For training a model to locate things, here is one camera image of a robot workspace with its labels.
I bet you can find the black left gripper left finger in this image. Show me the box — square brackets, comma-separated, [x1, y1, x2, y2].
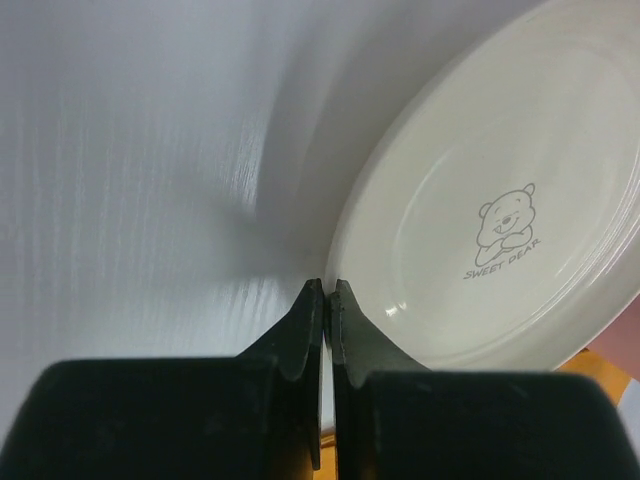
[9, 279, 325, 479]

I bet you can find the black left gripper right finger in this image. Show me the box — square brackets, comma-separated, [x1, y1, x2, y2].
[328, 280, 623, 479]

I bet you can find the cream round plate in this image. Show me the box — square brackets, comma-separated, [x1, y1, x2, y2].
[325, 1, 639, 370]

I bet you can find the pink plastic cup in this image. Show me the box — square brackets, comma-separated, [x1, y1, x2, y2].
[589, 298, 640, 380]

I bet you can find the orange cartoon print cloth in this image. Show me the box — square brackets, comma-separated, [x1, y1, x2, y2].
[320, 349, 632, 448]

